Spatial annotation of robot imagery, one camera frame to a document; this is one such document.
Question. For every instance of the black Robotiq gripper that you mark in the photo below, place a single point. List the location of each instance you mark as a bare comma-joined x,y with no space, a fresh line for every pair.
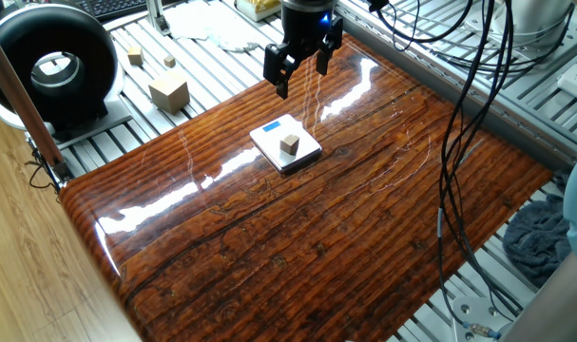
304,28

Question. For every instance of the small wooden cube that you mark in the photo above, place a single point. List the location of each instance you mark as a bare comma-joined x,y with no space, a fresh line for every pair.
289,145
135,56

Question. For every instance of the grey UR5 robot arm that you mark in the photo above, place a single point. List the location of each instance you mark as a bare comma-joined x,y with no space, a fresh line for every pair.
307,3

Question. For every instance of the silver digital pocket scale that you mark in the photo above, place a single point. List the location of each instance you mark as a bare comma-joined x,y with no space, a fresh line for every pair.
269,140

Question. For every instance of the white box with yellow contents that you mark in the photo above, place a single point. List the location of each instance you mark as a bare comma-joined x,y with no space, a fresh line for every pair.
257,8

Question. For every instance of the crumpled white plastic sheet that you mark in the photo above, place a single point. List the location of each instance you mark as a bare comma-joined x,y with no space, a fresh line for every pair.
207,24

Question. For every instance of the tiny wooden cube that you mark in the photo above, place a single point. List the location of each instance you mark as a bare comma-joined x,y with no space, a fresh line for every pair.
169,61

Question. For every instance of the large wooden cube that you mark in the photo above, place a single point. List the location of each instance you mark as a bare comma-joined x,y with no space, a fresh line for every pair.
169,92

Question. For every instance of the glossy wood-grain mat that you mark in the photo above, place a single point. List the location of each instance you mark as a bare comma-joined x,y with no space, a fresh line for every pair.
316,237

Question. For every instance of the black computer keyboard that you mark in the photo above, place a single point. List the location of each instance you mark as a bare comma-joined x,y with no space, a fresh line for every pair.
112,7

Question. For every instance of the brown wooden pole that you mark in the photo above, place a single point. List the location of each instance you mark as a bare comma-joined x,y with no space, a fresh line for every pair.
17,90

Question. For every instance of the grey towel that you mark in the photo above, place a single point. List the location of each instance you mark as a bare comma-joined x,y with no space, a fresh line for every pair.
535,237

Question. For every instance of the beige blurred bar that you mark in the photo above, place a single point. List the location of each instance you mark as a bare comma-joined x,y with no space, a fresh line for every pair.
559,309

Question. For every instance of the short aluminium post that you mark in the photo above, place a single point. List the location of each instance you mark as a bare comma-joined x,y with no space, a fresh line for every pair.
157,16

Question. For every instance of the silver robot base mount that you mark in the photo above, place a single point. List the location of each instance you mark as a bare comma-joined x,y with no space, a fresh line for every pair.
540,14

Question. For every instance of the silver metal bracket plate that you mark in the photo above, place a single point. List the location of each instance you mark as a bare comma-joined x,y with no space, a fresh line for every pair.
478,309

